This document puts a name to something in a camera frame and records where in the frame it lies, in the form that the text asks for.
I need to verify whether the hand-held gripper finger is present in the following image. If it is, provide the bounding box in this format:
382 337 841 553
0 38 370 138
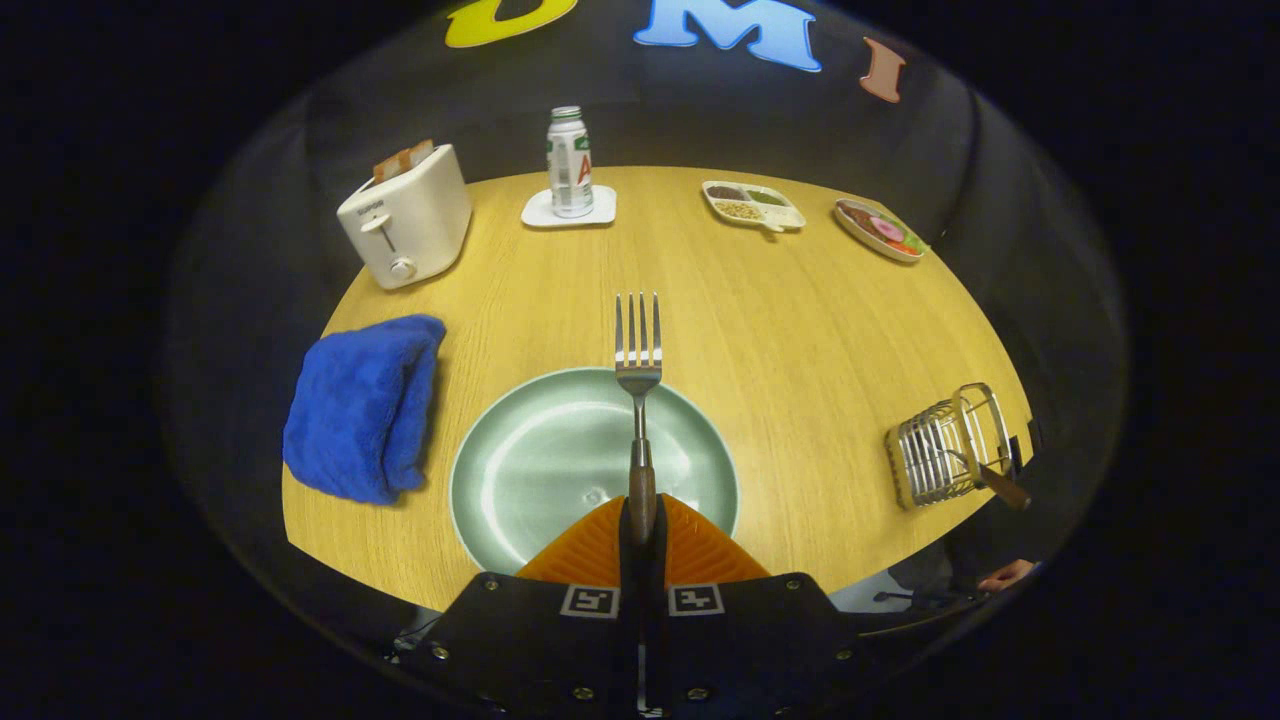
640 493 883 720
395 495 642 720

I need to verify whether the wooden-handled metal fork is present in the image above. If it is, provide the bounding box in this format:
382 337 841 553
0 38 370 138
614 292 663 549

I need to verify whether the wooden-handled metal spoon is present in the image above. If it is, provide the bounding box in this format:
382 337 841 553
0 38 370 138
945 448 1032 512

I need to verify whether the pale green plate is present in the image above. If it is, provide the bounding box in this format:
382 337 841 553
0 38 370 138
449 367 741 577

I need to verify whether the blue folded towel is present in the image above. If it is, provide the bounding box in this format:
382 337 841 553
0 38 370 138
283 314 447 505

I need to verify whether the white square coaster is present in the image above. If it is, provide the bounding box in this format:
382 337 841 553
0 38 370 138
521 185 618 229

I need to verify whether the white divided snack dish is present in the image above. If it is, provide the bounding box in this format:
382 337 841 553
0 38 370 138
701 180 807 234

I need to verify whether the white drink bottle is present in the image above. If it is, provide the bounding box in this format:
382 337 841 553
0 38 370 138
546 106 595 219

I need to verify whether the white toaster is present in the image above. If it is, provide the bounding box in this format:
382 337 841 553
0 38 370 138
337 144 473 291

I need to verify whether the plate of salad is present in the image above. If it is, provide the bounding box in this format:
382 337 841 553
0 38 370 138
834 198 927 264

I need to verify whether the metal wire cutlery holder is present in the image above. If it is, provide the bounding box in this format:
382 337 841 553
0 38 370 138
885 383 1023 511

